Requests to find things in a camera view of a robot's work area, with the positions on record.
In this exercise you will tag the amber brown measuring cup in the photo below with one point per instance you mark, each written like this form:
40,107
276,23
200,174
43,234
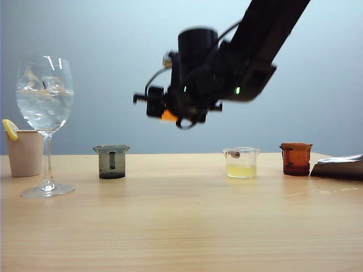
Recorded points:
296,161

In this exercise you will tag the beige paper cup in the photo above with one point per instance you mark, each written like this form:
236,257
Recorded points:
24,156

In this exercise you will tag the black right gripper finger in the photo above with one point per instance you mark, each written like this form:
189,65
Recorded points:
216,107
155,102

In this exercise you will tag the grey smoked measuring cup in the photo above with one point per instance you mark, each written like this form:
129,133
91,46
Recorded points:
119,164

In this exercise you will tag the clear stemmed wine glass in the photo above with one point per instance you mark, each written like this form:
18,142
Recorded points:
45,102

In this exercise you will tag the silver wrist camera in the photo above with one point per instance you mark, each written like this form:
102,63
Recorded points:
167,60

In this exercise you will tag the silver metal object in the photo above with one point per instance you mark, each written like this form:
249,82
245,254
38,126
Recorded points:
337,168

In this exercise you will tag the clear cup with yellow liquid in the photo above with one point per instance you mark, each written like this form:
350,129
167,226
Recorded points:
241,171

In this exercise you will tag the clear flared measuring cup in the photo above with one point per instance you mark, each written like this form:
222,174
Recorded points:
168,115

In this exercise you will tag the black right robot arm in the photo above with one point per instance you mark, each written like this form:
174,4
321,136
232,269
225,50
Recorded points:
266,28

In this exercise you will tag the yellow lemon slice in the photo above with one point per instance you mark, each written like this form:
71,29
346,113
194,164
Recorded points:
10,130

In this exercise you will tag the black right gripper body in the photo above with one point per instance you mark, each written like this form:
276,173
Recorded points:
190,107

